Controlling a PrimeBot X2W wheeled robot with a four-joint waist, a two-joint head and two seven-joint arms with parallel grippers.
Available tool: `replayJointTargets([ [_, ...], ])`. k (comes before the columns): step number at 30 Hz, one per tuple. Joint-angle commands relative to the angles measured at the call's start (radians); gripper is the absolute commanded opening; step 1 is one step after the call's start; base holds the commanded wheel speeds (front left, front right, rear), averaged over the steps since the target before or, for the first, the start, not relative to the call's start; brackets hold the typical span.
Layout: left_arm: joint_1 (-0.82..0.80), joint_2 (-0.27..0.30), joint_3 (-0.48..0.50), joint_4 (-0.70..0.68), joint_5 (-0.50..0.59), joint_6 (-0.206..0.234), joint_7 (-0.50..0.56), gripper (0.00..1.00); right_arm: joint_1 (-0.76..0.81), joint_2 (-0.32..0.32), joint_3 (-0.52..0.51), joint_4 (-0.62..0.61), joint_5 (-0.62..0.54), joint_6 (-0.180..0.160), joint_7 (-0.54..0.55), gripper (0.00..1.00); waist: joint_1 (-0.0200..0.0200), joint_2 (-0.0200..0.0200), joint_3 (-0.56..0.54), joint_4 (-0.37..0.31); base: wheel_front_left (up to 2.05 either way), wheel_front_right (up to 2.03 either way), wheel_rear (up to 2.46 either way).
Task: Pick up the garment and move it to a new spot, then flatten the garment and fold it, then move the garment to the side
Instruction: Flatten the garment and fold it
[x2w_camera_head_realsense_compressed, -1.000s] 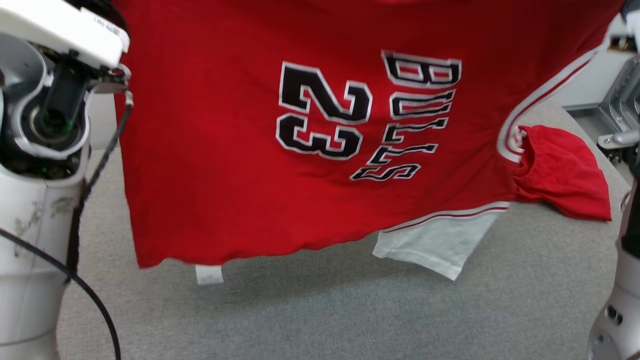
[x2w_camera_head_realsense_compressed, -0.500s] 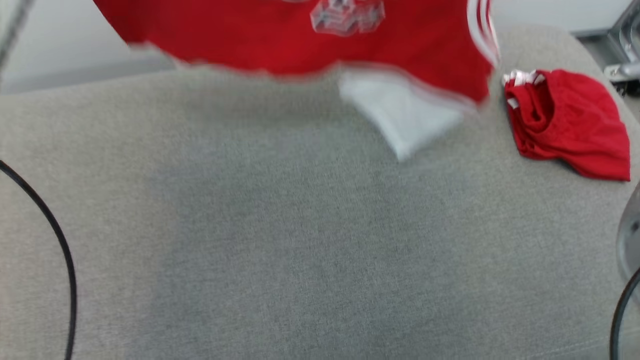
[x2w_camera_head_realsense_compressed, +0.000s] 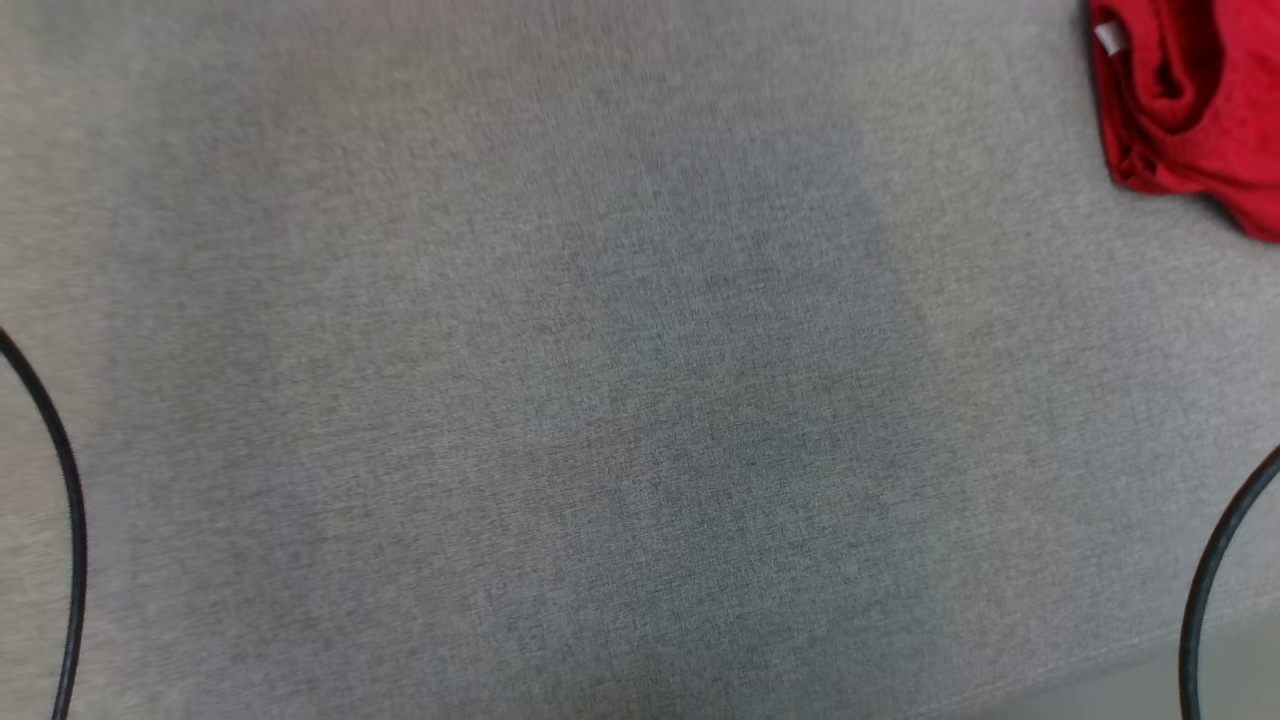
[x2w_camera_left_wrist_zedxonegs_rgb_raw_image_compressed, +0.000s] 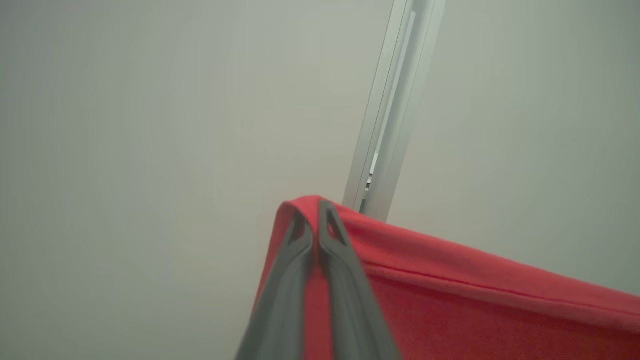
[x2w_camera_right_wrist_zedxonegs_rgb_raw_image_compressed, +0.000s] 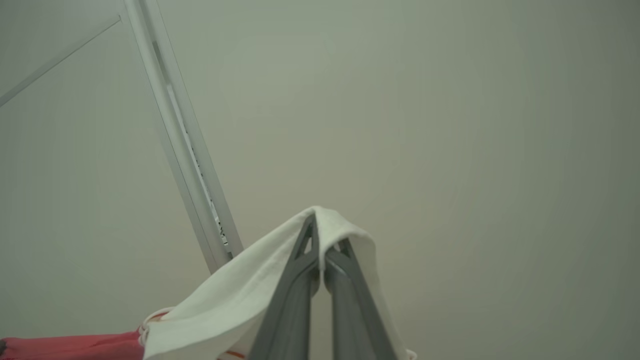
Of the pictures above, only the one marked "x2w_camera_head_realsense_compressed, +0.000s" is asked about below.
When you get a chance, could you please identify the red shorts with white stripe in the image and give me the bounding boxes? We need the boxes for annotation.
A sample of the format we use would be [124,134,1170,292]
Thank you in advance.
[1088,0,1280,244]

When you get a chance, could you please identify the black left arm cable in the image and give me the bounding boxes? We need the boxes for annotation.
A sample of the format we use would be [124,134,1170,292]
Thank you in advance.
[0,328,89,720]

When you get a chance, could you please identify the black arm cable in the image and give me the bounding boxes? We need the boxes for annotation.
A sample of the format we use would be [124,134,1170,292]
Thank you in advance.
[0,328,89,720]
[1178,445,1280,720]

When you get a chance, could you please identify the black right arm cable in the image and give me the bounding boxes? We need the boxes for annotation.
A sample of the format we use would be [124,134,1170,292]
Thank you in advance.
[1178,445,1280,720]

